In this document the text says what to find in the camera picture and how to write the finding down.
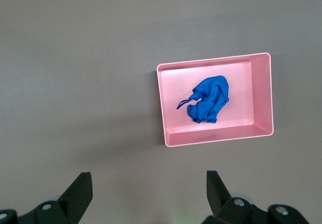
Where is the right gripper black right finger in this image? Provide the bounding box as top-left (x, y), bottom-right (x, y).
top-left (203, 170), bottom-right (268, 224)

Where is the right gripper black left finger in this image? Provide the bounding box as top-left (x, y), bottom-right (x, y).
top-left (15, 172), bottom-right (94, 224)

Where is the blue glove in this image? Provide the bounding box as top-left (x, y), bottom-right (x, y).
top-left (176, 75), bottom-right (230, 124)

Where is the pink plastic bin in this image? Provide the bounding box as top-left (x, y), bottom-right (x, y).
top-left (156, 52), bottom-right (274, 148)

